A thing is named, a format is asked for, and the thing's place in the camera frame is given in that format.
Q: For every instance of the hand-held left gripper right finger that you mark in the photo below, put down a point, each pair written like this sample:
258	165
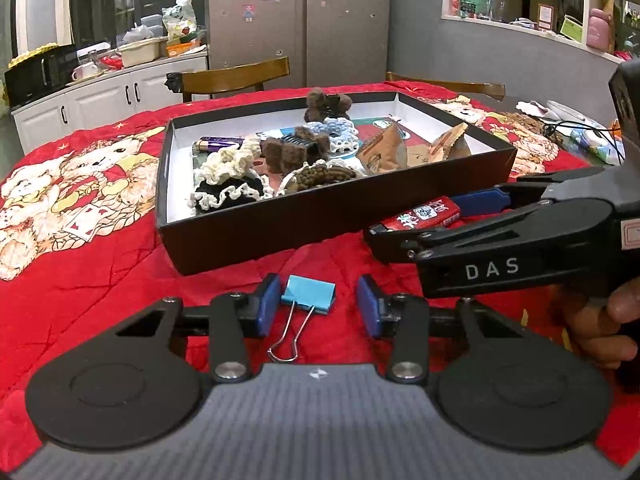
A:
367	306

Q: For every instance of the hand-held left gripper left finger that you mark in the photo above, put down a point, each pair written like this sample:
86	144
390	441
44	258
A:
267	306

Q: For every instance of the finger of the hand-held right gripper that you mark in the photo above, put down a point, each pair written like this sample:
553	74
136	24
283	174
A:
480	202
390	247

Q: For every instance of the blue binder clip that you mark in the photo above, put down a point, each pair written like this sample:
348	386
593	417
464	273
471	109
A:
307	292

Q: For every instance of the red snack stick packet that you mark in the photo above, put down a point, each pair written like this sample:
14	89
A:
425	212

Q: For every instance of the black shallow cardboard box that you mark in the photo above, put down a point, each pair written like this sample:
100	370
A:
250	235

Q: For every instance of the brown scrunchie with white lace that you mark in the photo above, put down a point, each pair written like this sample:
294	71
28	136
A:
325	174

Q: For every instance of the blue crochet scrunchie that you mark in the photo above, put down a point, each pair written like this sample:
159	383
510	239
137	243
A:
345	140

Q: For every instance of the black scrunchie with cream lace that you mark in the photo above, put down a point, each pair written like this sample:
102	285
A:
220	196

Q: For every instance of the brown pom-pom hair claw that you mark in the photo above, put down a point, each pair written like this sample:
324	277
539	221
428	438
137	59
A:
317	100
280	152

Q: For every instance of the cream crochet scrunchie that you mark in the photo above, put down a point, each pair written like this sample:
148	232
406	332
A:
225	160

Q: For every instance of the purple snack packet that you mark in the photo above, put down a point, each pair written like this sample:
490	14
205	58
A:
220	144

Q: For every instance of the person's right hand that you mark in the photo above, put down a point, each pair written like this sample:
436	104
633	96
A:
625	305

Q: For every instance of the white crumpled paper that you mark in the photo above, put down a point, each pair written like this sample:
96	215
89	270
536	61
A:
531	109

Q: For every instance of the wooden chair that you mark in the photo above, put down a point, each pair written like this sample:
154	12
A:
235	75
450	85

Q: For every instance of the tissue pack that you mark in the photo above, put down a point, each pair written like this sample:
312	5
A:
595	146

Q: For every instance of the small orange item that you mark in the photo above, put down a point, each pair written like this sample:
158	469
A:
616	126

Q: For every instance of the red printed blanket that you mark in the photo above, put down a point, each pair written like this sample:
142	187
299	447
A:
75	285

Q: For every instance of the green card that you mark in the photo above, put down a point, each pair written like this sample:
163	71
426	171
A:
571	29

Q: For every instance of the glass vase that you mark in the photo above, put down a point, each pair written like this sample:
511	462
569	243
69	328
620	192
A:
501	4

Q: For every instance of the pink bottle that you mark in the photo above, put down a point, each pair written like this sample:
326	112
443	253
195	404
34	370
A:
599	32

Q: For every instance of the grey refrigerator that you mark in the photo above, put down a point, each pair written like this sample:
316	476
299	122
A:
345	25

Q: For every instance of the orange box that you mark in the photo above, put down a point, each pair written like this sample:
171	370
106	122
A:
185	50

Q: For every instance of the white kitchen cabinet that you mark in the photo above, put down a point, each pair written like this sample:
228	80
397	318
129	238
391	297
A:
100	95

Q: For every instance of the cartoon fridge sticker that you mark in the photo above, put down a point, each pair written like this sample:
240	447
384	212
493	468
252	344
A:
248	12

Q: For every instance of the cream plastic basin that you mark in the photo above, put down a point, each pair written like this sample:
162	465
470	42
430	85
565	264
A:
142	52

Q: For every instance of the red plastic bag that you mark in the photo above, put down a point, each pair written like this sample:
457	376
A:
111	61

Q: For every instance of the white cup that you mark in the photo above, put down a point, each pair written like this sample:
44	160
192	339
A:
85	71

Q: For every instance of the printed snack bag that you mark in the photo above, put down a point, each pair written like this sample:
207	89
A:
178	20

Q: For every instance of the white plastic bag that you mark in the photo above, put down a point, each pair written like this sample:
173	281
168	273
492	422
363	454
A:
136	35

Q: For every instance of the glass jar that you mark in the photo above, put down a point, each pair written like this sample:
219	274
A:
93	56

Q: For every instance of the clear plastic containers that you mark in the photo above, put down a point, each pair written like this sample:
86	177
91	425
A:
151	22

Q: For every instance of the black microwave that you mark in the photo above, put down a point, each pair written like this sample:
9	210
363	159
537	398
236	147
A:
35	77

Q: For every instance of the yellow fringed cover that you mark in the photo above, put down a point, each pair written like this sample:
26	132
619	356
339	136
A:
30	52

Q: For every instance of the wooden picture frame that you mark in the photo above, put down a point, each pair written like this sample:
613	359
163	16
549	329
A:
545	16

